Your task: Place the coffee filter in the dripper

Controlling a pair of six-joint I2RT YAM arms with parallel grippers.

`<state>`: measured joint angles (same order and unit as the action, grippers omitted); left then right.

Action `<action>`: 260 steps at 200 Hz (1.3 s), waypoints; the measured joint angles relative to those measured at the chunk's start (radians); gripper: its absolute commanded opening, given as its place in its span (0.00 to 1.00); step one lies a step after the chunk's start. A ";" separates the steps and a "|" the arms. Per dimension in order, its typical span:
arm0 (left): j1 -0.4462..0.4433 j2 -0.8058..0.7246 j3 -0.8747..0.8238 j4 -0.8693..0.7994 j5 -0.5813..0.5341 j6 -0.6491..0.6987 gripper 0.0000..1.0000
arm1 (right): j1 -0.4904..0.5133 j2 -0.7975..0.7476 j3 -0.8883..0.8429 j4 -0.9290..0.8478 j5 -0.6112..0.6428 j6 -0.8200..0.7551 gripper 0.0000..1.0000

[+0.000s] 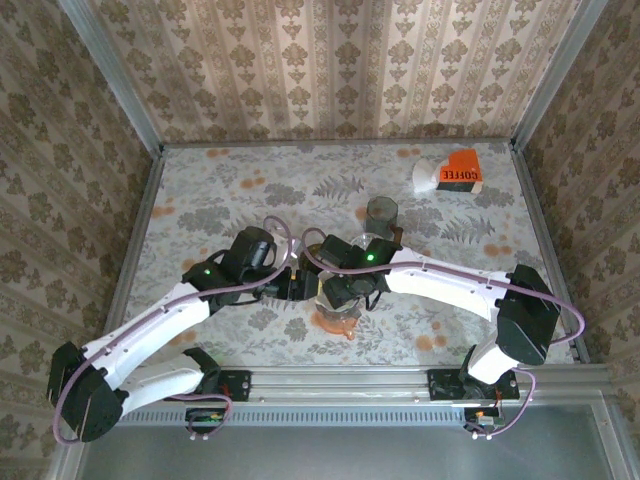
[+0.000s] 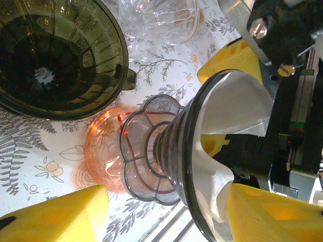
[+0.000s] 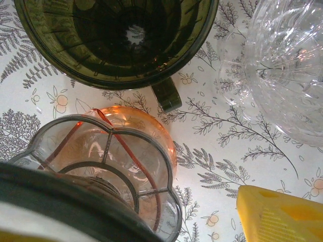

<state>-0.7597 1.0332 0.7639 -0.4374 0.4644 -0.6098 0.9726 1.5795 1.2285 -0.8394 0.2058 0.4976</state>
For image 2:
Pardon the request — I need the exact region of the white paper coffee filter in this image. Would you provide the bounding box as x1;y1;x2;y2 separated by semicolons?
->
200;71;275;224

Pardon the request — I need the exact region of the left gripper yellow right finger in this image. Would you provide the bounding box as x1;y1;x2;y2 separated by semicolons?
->
226;183;323;242

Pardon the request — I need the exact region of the green plastic coffee dripper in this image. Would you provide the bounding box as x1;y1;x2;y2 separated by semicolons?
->
0;0;137;121

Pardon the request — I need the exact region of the grey plastic coffee dripper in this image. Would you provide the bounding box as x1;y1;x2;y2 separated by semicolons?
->
116;70;234;242

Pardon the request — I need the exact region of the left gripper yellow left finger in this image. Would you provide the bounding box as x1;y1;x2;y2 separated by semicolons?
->
0;185;110;242

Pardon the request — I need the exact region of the clear plastic coffee dripper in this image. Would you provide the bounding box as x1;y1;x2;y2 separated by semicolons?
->
116;0;202;61

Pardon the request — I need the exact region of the floral patterned tablecloth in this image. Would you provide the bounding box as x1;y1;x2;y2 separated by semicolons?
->
0;0;253;242

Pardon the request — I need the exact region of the orange glass coffee server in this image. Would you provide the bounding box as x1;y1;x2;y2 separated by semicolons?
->
84;105;177;195

